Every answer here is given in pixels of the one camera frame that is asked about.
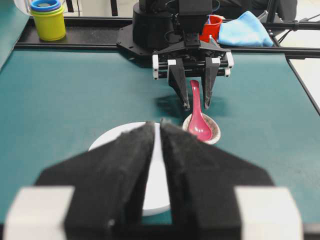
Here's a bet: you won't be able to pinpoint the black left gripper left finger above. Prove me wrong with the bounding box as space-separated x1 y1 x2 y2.
35 122 155 231

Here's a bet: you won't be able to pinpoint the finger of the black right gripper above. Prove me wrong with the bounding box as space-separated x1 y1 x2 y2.
202 57 220 109
167 58 190 110

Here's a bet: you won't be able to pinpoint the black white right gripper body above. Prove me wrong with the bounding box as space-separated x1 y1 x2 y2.
152 30 234 80

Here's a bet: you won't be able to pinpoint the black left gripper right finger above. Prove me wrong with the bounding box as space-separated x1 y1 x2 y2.
160 122 274 232

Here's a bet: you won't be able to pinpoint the red plastic spoon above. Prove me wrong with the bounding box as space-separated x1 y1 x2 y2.
188 80 212 141

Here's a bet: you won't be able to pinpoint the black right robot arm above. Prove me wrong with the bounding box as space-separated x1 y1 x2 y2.
116 0 234 110

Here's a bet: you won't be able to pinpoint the small patterned bowl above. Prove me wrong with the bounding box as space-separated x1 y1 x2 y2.
182 113 221 145

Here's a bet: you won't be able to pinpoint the red cup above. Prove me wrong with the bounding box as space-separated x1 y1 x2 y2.
199 14 224 43

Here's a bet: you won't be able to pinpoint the blue cloth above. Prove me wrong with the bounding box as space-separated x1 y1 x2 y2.
218 11 274 47

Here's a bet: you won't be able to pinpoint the white round plate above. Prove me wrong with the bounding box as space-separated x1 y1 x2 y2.
88 122 170 217

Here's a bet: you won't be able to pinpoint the stacked colourful cups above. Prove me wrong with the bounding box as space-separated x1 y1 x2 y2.
30 0 66 42

